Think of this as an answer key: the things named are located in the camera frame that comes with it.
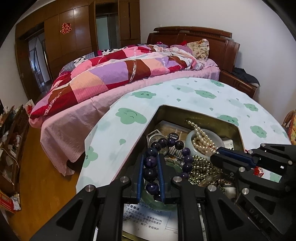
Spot wooden bed headboard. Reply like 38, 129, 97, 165
147, 26, 240, 72

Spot red yellow cardboard box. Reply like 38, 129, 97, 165
0, 191, 21, 213

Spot brown wooden wardrobe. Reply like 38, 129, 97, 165
15, 1, 140, 101

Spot patchwork pink quilt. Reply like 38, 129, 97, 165
29, 45, 203, 123

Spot paper leaflet in tin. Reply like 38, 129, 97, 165
122, 120, 234, 240

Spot silver wrist watch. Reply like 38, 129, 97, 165
146, 130, 169, 156

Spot floral pillow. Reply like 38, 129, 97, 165
186, 39, 210, 61

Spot pale jade bangle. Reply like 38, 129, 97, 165
185, 128, 225, 160

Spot pink bed sheet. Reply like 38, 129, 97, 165
40, 60, 220, 176

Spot green jade bangle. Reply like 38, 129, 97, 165
141, 158, 182, 212

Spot gold bead bracelet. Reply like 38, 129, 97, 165
188, 155, 223, 186

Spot wooden tv cabinet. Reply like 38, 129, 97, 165
1, 106, 29, 196

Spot white pearl necklace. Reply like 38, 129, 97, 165
186, 119, 219, 156

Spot black clothes on nightstand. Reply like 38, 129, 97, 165
232, 67, 260, 87

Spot green cloud tablecloth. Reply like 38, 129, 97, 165
76, 77, 289, 191

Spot dark purple bead bracelet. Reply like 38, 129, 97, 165
142, 136, 194, 202

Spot wooden nightstand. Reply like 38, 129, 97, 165
219, 70, 257, 98

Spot pink tin box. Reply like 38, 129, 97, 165
99, 104, 246, 241

